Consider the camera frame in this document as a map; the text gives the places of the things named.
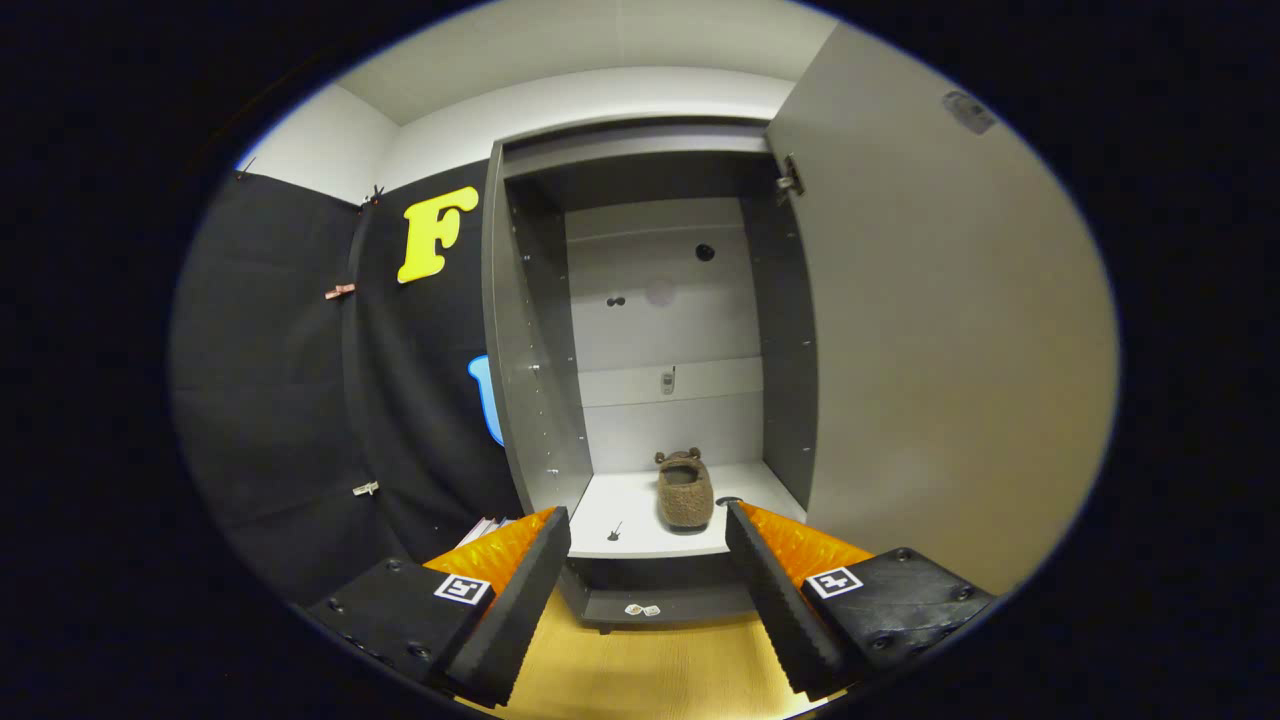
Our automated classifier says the blue cover book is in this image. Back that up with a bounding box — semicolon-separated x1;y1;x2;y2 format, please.
455;516;516;549

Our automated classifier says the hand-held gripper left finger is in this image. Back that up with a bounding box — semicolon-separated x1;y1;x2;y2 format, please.
305;506;573;709

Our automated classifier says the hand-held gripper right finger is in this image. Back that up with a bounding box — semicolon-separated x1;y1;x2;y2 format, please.
725;500;1001;701

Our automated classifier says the brown fuzzy shoe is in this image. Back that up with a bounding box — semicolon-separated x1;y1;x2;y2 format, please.
655;448;716;531

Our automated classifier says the black backdrop cloth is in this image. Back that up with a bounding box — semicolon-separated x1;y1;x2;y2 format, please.
168;158;526;606

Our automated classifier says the beige shoe cabinet door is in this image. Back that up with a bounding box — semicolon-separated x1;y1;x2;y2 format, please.
765;20;1121;596

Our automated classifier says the grey shoe cabinet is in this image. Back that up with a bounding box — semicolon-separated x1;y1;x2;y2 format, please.
482;115;821;636

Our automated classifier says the white cabinet shelf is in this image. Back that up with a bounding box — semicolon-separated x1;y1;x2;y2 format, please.
568;462;806;559

